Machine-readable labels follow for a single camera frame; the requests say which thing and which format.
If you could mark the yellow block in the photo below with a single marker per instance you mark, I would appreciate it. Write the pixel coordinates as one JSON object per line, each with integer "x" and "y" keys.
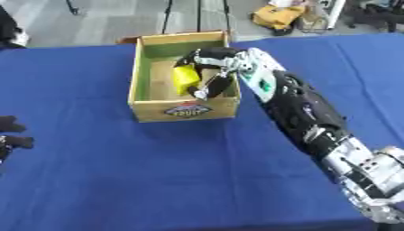
{"x": 185, "y": 78}

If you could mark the yellow bag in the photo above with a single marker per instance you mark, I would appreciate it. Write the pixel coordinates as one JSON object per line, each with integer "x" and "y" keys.
{"x": 278, "y": 15}

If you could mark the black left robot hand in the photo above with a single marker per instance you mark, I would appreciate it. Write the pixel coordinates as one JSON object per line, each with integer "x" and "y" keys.
{"x": 13, "y": 138}

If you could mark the black chair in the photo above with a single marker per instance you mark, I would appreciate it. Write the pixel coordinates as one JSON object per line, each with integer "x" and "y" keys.
{"x": 376, "y": 13}

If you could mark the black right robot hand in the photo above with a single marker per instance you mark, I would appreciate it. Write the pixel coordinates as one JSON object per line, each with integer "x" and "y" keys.
{"x": 213, "y": 54}

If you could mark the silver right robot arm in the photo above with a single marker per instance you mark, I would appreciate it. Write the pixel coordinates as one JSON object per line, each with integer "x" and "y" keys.
{"x": 305, "y": 114}

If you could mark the white stand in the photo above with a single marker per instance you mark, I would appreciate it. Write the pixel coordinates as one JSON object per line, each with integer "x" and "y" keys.
{"x": 334, "y": 12}

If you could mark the person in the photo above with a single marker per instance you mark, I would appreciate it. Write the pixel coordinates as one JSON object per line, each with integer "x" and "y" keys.
{"x": 9, "y": 28}

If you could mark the tan cardboard box green inside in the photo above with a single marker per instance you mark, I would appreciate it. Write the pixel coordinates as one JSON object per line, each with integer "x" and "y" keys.
{"x": 158, "y": 87}

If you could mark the black tripod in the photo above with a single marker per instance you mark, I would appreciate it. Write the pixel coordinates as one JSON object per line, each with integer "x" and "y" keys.
{"x": 197, "y": 15}

